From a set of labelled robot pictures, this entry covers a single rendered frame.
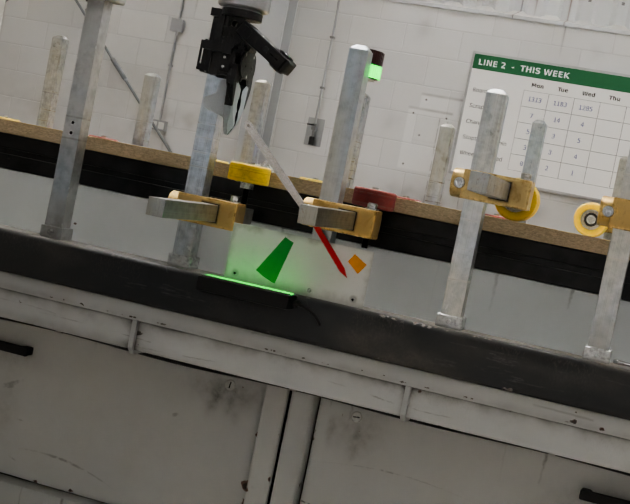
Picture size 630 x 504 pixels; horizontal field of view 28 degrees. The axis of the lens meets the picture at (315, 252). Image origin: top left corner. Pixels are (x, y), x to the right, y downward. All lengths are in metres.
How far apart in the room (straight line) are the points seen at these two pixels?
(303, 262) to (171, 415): 0.54
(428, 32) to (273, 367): 7.64
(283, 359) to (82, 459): 0.60
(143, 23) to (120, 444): 8.24
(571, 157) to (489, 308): 7.08
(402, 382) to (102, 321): 0.58
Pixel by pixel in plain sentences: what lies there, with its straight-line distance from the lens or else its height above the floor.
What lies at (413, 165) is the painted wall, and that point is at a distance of 9.66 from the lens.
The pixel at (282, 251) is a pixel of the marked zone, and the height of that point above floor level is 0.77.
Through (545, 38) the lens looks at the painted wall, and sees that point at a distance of 9.57.
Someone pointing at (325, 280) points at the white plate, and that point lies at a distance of 2.18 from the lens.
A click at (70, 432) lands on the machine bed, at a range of 2.67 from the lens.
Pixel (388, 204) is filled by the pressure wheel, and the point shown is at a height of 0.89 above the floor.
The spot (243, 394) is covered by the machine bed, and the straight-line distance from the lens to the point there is 2.51.
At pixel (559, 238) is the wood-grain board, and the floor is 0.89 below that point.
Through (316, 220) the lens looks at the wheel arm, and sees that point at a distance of 1.94.
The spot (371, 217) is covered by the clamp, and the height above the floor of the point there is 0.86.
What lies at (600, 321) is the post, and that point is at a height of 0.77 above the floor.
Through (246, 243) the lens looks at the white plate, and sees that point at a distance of 2.22.
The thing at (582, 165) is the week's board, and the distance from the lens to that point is 9.38.
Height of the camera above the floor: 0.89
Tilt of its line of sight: 3 degrees down
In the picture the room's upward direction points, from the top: 11 degrees clockwise
